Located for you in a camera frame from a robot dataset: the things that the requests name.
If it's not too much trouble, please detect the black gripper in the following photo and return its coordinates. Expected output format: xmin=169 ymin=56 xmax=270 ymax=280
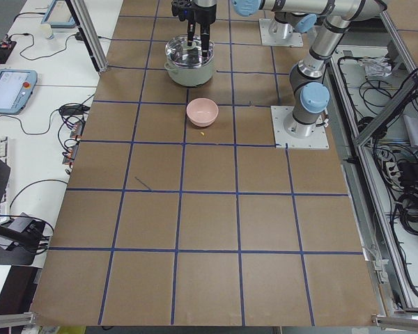
xmin=187 ymin=0 xmax=217 ymax=58

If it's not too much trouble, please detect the mint green electric pot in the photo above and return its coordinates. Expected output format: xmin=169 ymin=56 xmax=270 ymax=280
xmin=164 ymin=54 xmax=215 ymax=87

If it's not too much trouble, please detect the pink bowl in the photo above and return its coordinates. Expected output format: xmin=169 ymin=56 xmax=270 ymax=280
xmin=186 ymin=98 xmax=219 ymax=127

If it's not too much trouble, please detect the teach pendant far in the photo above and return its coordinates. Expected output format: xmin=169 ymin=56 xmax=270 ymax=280
xmin=41 ymin=0 xmax=76 ymax=29

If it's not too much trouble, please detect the teach pendant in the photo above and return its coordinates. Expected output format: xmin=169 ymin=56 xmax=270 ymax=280
xmin=0 ymin=69 xmax=38 ymax=115
xmin=41 ymin=0 xmax=76 ymax=29

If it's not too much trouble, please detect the paper cup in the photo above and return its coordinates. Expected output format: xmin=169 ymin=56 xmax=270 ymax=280
xmin=40 ymin=23 xmax=54 ymax=40

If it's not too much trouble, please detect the teach pendant near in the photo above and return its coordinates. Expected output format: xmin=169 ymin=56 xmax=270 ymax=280
xmin=0 ymin=69 xmax=38 ymax=115

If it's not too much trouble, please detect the black monitor stand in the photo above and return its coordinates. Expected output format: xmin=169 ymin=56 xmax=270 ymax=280
xmin=0 ymin=216 xmax=45 ymax=266

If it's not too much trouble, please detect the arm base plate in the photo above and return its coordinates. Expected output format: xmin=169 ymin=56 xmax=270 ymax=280
xmin=271 ymin=106 xmax=330 ymax=150
xmin=259 ymin=18 xmax=303 ymax=47

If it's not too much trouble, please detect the aluminium frame post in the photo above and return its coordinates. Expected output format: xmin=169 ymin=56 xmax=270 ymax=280
xmin=65 ymin=0 xmax=108 ymax=73

